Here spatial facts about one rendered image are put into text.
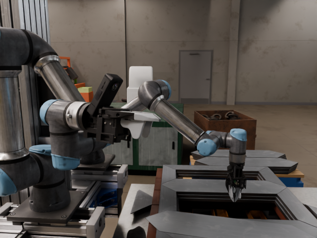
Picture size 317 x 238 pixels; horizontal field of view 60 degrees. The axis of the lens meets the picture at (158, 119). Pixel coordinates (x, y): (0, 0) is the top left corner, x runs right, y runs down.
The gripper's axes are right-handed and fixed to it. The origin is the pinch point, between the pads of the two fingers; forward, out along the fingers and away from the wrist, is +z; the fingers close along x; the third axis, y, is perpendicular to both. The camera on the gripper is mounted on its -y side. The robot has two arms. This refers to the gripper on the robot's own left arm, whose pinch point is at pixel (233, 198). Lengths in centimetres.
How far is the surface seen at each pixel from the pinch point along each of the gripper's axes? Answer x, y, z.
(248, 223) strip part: 4.2, 12.7, 5.6
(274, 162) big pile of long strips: 47, -74, 7
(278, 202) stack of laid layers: 27.1, -13.0, 8.5
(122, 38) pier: -230, -999, -173
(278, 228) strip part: 15.9, 16.1, 5.6
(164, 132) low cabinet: -41, -239, 25
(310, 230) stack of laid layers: 29.7, 16.4, 5.7
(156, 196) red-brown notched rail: -39.3, -19.5, 9.4
